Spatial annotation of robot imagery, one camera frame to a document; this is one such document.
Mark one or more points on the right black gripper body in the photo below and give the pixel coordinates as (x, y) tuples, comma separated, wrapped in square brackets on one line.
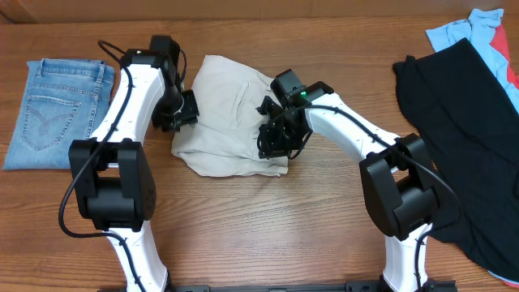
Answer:
[(285, 139)]

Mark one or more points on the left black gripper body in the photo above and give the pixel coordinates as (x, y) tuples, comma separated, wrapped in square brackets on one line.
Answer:
[(175, 109)]

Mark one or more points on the beige khaki shorts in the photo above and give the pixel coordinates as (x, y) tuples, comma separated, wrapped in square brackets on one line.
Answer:
[(223, 142)]

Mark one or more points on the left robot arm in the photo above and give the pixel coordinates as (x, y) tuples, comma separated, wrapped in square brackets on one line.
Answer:
[(112, 180)]

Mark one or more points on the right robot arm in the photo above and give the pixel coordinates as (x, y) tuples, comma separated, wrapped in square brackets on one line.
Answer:
[(400, 189)]

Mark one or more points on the folded blue denim jeans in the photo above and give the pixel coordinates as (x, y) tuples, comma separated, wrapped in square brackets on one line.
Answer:
[(64, 100)]

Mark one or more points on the black garment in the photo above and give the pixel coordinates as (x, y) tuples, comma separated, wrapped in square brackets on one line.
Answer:
[(470, 128)]

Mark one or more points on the light blue garment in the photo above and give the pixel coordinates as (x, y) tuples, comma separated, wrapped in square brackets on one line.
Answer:
[(478, 29)]

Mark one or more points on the red garment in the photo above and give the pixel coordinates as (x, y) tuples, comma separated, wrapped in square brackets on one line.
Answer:
[(500, 43)]

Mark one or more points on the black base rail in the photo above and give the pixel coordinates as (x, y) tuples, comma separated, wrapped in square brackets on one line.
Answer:
[(284, 288)]

